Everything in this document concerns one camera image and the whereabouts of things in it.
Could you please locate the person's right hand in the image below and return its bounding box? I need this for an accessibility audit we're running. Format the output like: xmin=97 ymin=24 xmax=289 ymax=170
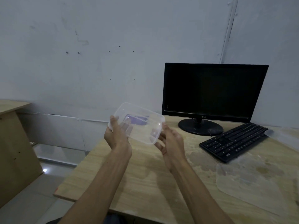
xmin=154 ymin=122 xmax=188 ymax=171

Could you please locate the person's left hand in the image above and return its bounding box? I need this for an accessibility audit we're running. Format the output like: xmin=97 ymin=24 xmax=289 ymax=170
xmin=104 ymin=115 xmax=134 ymax=152

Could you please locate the person's left forearm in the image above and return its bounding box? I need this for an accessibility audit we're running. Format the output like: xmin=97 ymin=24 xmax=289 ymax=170
xmin=58 ymin=149 xmax=133 ymax=224

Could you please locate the person's right forearm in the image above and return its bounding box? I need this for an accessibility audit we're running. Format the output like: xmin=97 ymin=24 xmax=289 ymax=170
xmin=169 ymin=161 xmax=234 ymax=224

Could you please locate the light wooden table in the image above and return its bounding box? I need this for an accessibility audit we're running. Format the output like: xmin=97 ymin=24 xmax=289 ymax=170
xmin=54 ymin=115 xmax=299 ymax=224

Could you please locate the black keyboard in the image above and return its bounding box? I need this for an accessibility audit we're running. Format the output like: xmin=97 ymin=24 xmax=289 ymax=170
xmin=199 ymin=122 xmax=269 ymax=164

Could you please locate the black computer monitor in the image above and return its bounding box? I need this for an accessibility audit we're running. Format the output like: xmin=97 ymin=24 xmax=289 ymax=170
xmin=162 ymin=63 xmax=269 ymax=136

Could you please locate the light wooden side desk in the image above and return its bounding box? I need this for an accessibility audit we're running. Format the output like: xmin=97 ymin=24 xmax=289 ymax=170
xmin=0 ymin=99 xmax=44 ymax=208

